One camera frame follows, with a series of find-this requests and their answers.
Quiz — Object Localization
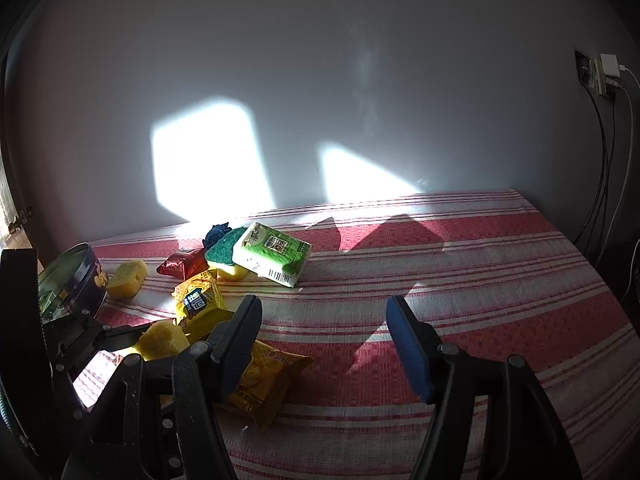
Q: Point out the round dark blue tin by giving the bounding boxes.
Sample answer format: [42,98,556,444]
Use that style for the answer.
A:
[37,242,109,322]

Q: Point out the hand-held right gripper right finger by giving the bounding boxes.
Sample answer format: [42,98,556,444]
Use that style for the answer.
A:
[385,295,584,480]

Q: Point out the yellow sponge block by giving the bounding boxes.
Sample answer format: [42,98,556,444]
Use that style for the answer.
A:
[106,258,149,299]
[131,320,192,362]

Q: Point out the black power cable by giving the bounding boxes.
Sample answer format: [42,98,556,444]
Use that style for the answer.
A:
[570,82,618,266]

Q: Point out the red wet wipes pack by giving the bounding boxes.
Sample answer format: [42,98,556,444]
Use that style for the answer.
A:
[156,248,212,281]

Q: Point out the green and yellow scouring sponge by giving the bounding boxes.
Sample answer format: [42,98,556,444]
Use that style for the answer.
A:
[204,227,252,281]

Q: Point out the metal door latch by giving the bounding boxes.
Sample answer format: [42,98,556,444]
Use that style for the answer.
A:
[7,206,35,235]

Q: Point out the yellow biscuit snack packet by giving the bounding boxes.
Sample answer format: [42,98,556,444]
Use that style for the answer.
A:
[219,339,314,430]

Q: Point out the yellow snack packet dark label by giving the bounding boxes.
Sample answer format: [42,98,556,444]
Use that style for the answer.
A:
[172,269,237,342]

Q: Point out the white charger cable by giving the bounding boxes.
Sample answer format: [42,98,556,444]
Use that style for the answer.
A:
[619,64,640,303]

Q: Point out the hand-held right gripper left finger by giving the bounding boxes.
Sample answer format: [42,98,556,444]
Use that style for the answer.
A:
[60,295,264,480]

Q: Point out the red white striped bed sheet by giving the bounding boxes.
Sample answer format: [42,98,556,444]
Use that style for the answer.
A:
[72,188,640,480]

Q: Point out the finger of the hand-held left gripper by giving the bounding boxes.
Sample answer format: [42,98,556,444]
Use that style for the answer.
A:
[52,324,153,378]
[42,309,112,356]

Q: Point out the crumpled blue cloth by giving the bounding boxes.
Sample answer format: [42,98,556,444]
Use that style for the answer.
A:
[203,222,234,249]

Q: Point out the green and white tissue pack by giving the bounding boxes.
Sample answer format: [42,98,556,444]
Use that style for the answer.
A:
[231,221,312,289]

